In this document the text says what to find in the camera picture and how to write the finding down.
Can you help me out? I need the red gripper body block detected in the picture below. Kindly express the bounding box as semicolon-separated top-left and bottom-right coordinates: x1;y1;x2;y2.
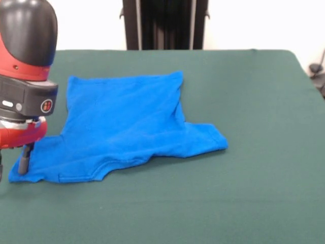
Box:
0;118;48;149

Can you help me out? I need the blue shirt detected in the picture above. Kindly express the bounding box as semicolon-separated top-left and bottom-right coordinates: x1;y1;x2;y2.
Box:
8;70;229;184

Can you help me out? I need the dark green table cloth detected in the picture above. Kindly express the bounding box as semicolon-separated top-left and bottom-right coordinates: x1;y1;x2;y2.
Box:
0;49;325;244

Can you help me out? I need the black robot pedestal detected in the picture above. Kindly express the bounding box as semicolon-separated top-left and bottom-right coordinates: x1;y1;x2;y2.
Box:
119;0;211;50

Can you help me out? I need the black plug with cable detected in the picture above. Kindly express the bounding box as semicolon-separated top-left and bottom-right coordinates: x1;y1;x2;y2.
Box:
308;63;325;100

